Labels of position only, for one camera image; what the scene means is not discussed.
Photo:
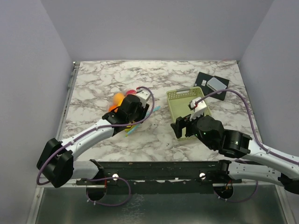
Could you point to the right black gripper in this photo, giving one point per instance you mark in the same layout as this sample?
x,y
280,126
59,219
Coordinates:
x,y
181,122

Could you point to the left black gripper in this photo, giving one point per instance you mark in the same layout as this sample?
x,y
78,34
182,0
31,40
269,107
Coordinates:
x,y
143,113

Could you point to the red toy apple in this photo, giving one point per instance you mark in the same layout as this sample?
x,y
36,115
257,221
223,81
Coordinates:
x,y
130,92

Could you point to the green perforated plastic basket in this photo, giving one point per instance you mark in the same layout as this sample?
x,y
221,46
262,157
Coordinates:
x,y
178,101

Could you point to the orange toy orange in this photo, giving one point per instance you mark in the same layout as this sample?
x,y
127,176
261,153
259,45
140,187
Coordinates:
x,y
113,108

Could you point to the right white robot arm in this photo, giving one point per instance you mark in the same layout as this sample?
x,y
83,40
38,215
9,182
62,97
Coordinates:
x,y
263,164

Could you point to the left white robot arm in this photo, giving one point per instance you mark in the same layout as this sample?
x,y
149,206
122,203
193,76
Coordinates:
x,y
56,163

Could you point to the black square mat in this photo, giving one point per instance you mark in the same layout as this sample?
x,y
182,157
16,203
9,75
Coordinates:
x,y
203,78

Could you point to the white grey small box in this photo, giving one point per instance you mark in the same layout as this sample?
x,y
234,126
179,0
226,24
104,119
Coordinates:
x,y
216,85

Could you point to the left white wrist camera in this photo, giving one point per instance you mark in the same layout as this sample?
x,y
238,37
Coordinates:
x,y
144,97

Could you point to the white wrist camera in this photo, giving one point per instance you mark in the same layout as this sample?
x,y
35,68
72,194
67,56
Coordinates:
x,y
144,97
198,108

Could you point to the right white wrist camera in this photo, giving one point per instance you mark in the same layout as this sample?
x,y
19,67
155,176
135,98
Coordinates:
x,y
198,108

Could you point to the black metal base rail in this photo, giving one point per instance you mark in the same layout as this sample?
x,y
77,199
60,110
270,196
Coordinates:
x,y
119,178

